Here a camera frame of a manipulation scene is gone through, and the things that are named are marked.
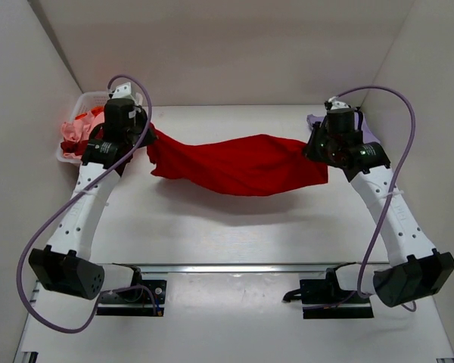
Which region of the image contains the aluminium table rail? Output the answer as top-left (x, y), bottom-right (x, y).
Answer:
top-left (117, 262), bottom-right (344, 274)

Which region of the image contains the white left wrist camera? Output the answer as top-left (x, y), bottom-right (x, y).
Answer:
top-left (109, 82), bottom-right (143, 106)

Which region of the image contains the folded purple t shirt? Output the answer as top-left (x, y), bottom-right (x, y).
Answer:
top-left (303, 109), bottom-right (379, 159)

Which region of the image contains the white plastic laundry basket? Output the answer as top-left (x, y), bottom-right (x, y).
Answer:
top-left (56, 91), bottom-right (117, 166)

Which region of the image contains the orange t shirt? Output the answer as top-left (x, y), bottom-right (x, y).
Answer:
top-left (75, 106), bottom-right (104, 120)

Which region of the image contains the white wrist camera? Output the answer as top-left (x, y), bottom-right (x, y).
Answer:
top-left (109, 82), bottom-right (143, 106)
top-left (324, 96), bottom-right (351, 111)

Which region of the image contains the pink t shirt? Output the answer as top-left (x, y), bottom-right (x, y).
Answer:
top-left (61, 113), bottom-right (104, 160)

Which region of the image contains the dark red t shirt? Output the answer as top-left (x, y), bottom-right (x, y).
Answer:
top-left (60, 140), bottom-right (88, 158)

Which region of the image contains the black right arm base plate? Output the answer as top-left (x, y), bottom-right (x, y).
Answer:
top-left (282, 279), bottom-right (375, 320)

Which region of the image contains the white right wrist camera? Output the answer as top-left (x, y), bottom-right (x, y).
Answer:
top-left (324, 96), bottom-right (351, 111)

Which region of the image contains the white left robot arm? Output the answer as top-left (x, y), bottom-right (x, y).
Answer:
top-left (28, 98), bottom-right (151, 300)

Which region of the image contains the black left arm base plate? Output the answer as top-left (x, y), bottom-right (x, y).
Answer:
top-left (96, 278), bottom-right (167, 318)

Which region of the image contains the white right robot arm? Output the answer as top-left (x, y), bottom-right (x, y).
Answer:
top-left (303, 108), bottom-right (454, 307)

